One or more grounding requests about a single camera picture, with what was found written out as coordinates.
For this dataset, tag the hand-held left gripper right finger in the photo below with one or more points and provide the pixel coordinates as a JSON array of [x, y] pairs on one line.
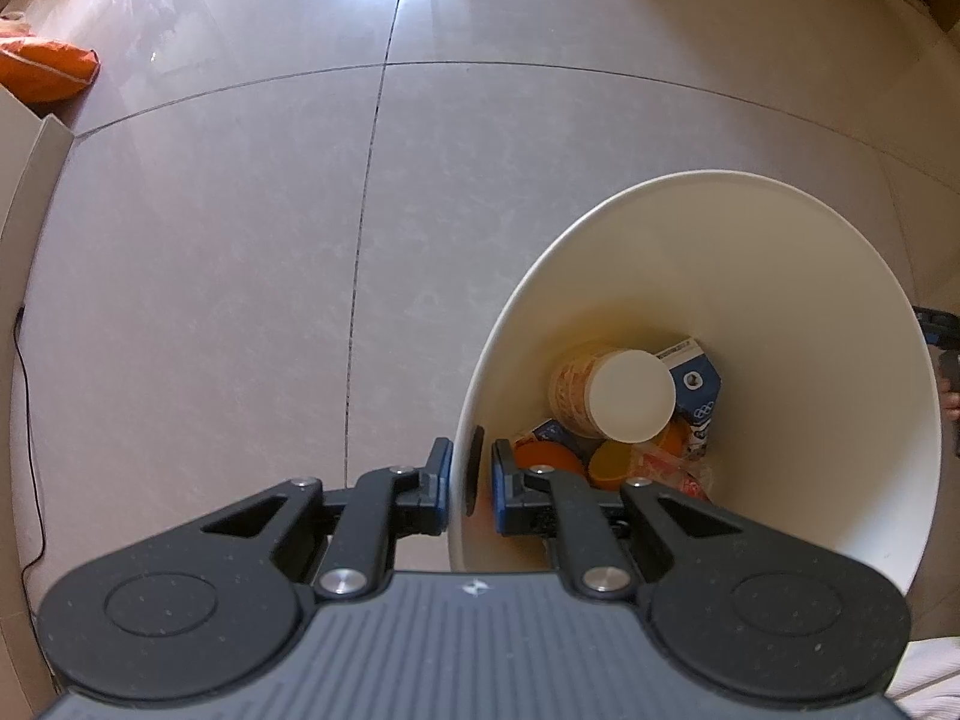
[[499, 495]]

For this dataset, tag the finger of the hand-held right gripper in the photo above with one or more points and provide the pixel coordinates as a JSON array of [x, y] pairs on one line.
[[937, 326]]

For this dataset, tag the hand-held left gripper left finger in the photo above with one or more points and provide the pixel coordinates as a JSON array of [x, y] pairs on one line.
[[444, 480]]

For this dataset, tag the tall blue milk carton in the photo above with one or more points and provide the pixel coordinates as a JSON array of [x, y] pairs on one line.
[[544, 435]]

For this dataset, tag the white round trash bin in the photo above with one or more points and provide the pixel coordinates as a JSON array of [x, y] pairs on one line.
[[787, 315]]

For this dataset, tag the yellow milk tea cup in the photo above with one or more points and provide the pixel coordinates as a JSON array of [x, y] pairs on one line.
[[615, 394]]

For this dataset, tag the clear plastic wrapper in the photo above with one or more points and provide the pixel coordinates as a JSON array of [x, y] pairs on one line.
[[667, 465]]

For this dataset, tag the blue carton with rings print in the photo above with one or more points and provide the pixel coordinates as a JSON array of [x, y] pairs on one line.
[[697, 390]]

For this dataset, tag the person's right hand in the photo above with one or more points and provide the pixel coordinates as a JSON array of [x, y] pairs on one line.
[[952, 405]]

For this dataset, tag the person's white clothing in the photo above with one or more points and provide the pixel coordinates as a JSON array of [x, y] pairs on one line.
[[934, 682]]

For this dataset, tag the beige cabinet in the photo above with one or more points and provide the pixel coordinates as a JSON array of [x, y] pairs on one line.
[[19, 240]]

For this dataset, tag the orange bag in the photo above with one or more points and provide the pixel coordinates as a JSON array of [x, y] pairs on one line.
[[41, 67]]

